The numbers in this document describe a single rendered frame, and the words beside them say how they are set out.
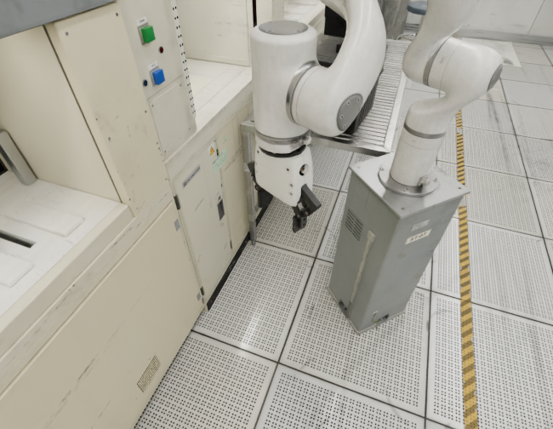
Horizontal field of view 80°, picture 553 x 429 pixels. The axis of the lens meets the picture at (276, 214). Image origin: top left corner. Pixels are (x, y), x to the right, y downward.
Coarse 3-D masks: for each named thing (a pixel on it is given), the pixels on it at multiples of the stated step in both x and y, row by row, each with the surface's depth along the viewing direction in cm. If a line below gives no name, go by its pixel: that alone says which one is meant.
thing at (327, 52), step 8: (320, 40) 133; (328, 40) 132; (336, 40) 132; (320, 48) 126; (328, 48) 126; (336, 48) 122; (320, 56) 120; (328, 56) 120; (336, 56) 120; (320, 64) 118; (328, 64) 116
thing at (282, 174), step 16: (256, 144) 54; (256, 160) 56; (272, 160) 52; (288, 160) 50; (304, 160) 51; (256, 176) 59; (272, 176) 54; (288, 176) 52; (304, 176) 52; (272, 192) 58; (288, 192) 54
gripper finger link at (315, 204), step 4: (304, 188) 54; (308, 188) 54; (304, 192) 54; (308, 192) 54; (312, 192) 54; (304, 196) 54; (308, 196) 53; (312, 196) 54; (308, 200) 54; (312, 200) 53; (316, 200) 54; (312, 204) 54; (316, 204) 53; (320, 204) 54; (308, 208) 55; (312, 208) 54; (316, 208) 53; (312, 212) 55
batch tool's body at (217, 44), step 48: (144, 0) 76; (192, 0) 139; (240, 0) 133; (144, 48) 80; (192, 48) 154; (240, 48) 146; (192, 96) 103; (240, 96) 134; (192, 144) 109; (240, 144) 146; (192, 192) 117; (240, 192) 160; (192, 240) 126; (240, 240) 177
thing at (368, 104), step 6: (378, 78) 136; (372, 90) 133; (372, 96) 137; (366, 102) 131; (372, 102) 142; (366, 108) 134; (360, 114) 129; (366, 114) 139; (354, 120) 125; (360, 120) 132; (354, 126) 127; (348, 132) 130; (354, 132) 130
